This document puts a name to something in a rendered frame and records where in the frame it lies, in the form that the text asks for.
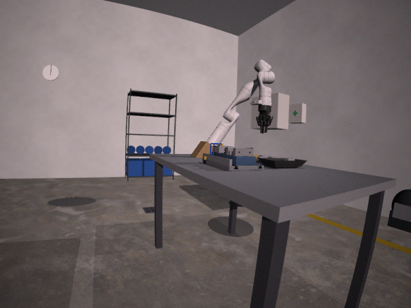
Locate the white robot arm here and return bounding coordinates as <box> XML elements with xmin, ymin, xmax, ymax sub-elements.
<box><xmin>206</xmin><ymin>60</ymin><xmax>275</xmax><ymax>144</ymax></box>

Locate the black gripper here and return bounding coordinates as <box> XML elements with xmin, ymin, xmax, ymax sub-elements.
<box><xmin>256</xmin><ymin>105</ymin><xmax>273</xmax><ymax>133</ymax></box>

